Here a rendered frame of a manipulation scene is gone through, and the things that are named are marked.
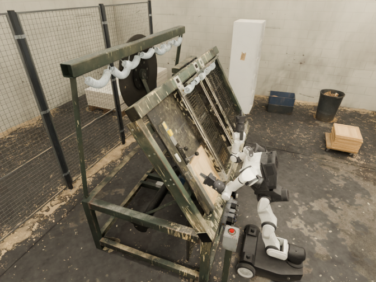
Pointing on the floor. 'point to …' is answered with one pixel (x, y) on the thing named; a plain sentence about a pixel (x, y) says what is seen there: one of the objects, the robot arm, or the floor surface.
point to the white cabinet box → (245, 60)
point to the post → (226, 266)
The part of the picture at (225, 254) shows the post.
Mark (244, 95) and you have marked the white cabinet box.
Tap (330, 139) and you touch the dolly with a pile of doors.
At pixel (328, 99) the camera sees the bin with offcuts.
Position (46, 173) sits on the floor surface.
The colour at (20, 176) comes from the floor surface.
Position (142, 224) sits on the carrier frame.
